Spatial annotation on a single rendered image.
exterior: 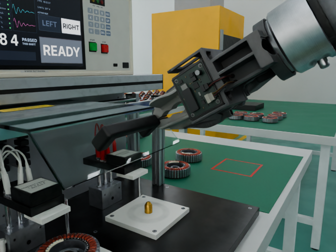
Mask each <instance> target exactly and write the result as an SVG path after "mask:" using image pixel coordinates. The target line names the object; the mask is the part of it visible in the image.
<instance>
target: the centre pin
mask: <svg viewBox="0 0 336 252"><path fill-rule="evenodd" d="M144 212H145V213H146V214H151V213H152V212H153V205H152V203H151V202H150V201H147V202H146V203H145V205H144Z"/></svg>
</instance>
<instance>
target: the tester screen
mask: <svg viewBox="0 0 336 252"><path fill-rule="evenodd" d="M38 14H40V15H46V16H52V17H57V18H63V19H69V20H75V21H80V35H76V34H68V33H60V32H52V31H43V30H39V20H38ZM0 32H3V33H12V34H19V40H20V47H9V46H0V51H18V52H35V54H36V60H3V59H0V65H5V66H84V64H83V45H82V27H81V9H80V0H0ZM39 37H46V38H56V39H66V40H75V41H81V47H82V63H41V50H40V38H39Z"/></svg>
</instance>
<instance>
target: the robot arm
mask: <svg viewBox="0 0 336 252"><path fill-rule="evenodd" d="M252 31H253V32H252V33H250V34H249V35H247V36H245V37H244V38H242V39H241V40H239V41H238V42H236V43H235V44H233V45H232V46H230V47H229V48H227V49H226V50H219V49H211V48H203V47H201V48H200V49H198V50H197V51H195V52H194V53H193V54H191V55H190V56H188V57H187V58H185V59H184V60H183V61H181V62H180V63H178V64H177V65H175V66H174V67H173V68H171V69H170V70H168V71H167V73H168V74H178V73H179V74H178V75H176V76H175V77H173V78H172V80H171V81H172V83H173V86H172V87H171V88H170V89H168V90H167V91H166V92H165V93H164V95H161V96H159V97H156V98H155V99H153V100H152V101H151V102H150V103H149V106H150V107H155V109H154V112H153V115H155V116H156V117H157V118H158V119H159V121H160V124H159V126H158V127H157V128H159V129H161V130H163V129H164V130H183V129H187V128H202V129H205V128H210V127H213V126H215V125H217V124H219V123H221V122H222V121H224V120H225V119H226V118H229V117H232V116H234V113H233V111H232V110H233V109H234V108H236V107H237V106H238V105H239V106H244V105H245V102H246V100H248V98H247V97H248V96H249V95H250V94H251V93H253V92H255V91H257V90H259V89H260V88H261V87H262V86H264V85H265V84H266V83H267V82H268V81H270V80H271V79H272V78H273V77H275V76H276V75H277V76H278V77H279V78H280V79H281V80H283V81H285V80H287V79H289V78H291V77H293V76H295V75H296V72H298V73H303V72H305V71H307V70H309V69H311V68H313V67H315V66H316V64H318V65H319V67H320V68H321V69H325V68H327V67H329V66H330V62H329V61H328V59H327V57H332V58H333V57H335V56H336V0H286V1H284V2H283V3H282V4H280V5H279V6H277V7H276V8H274V9H273V10H271V11H270V12H268V13H267V16H266V19H265V18H263V19H262V20H261V21H259V22H258V23H256V24H255V25H253V26H252ZM193 57H196V58H194V59H193V60H191V61H190V62H188V63H187V64H185V65H184V66H182V65H183V64H184V63H186V62H187V61H189V60H190V59H192V58H193ZM198 59H199V60H198ZM197 60H198V61H197ZM196 61H197V62H196ZM194 62H195V63H194ZM181 102H182V103H183V106H184V108H185V110H184V111H183V112H182V113H180V112H179V113H175V114H172V116H171V117H166V116H167V114H168V113H169V111H171V110H173V109H176V108H177V107H178V105H179V104H180V103H181Z"/></svg>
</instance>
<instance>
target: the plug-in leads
mask: <svg viewBox="0 0 336 252"><path fill-rule="evenodd" d="M6 147H9V148H11V149H12V150H6V151H4V149H5V148H6ZM3 151H4V152H3ZM7 152H8V153H7ZM13 152H15V153H16V154H15V153H13ZM18 152H19V153H20V154H21V155H22V156H23V158H24V160H25V168H26V169H25V172H26V178H27V181H31V180H33V177H32V172H31V168H30V167H29V164H28V162H27V159H26V157H25V155H24V154H23V153H22V152H21V151H19V150H17V149H14V148H13V147H12V146H10V145H5V146H4V147H3V148H2V150H1V149H0V189H2V188H4V189H3V190H4V191H5V196H6V197H9V196H10V195H11V184H10V180H9V176H8V174H7V172H6V169H5V166H4V159H5V158H6V157H7V156H8V155H9V154H10V153H11V154H12V155H14V157H15V158H16V159H17V161H18V167H17V185H20V184H23V183H24V173H23V167H22V161H21V158H20V155H19V154H18ZM5 153H7V154H6V155H5V156H4V154H5ZM16 155H17V156H16ZM3 156H4V157H3Z"/></svg>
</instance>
